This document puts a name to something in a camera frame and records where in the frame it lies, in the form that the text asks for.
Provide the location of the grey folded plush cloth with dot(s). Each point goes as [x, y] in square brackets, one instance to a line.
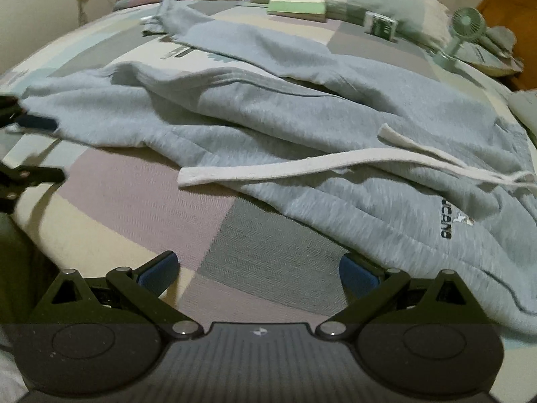
[498, 40]

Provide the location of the grey cartoon face cushion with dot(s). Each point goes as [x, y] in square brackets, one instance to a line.
[523, 104]

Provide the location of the patchwork pillow with logo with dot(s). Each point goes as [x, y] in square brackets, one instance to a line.
[424, 22]

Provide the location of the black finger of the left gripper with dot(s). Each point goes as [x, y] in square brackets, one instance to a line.
[26, 176]
[29, 121]

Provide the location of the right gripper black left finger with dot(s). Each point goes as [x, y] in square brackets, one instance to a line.
[141, 288]

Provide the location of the wooden headboard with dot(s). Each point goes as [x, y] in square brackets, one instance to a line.
[520, 17]

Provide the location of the patchwork pastel bed sheet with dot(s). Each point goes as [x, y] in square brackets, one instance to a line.
[241, 260]

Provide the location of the grey sweatpants with white drawstring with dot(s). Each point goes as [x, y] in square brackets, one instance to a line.
[401, 168]

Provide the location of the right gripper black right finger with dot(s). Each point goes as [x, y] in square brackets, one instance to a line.
[374, 288]

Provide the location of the small green white box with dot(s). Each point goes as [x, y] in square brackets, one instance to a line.
[380, 26]

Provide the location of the green handheld desk fan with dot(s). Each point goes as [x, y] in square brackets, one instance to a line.
[466, 26]

